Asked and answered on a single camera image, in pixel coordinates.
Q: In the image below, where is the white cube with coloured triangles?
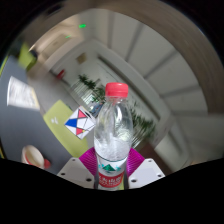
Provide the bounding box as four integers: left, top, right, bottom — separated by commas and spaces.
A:
64, 105, 97, 140

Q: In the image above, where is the clear red-capped water bottle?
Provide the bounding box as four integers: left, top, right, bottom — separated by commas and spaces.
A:
93, 82, 134, 191

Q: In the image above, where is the framed picture on wall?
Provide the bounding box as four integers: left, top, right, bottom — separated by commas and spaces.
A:
75, 53, 88, 65

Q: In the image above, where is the lime green low table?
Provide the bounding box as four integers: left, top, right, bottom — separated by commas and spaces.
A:
42, 99, 91, 159

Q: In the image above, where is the row of potted plants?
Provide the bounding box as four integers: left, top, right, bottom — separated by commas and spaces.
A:
78, 73, 156, 141

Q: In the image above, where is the red fire extinguisher box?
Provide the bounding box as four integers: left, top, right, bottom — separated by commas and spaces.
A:
55, 69, 66, 80

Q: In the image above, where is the lime green chair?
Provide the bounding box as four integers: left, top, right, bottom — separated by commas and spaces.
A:
18, 43, 37, 71

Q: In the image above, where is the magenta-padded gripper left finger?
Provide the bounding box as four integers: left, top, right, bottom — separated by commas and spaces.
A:
57, 147, 100, 190

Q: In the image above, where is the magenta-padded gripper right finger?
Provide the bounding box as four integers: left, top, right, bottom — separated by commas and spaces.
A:
123, 147, 166, 190

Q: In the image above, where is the red and white mug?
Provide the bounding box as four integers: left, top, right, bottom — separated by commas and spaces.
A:
21, 144, 52, 170

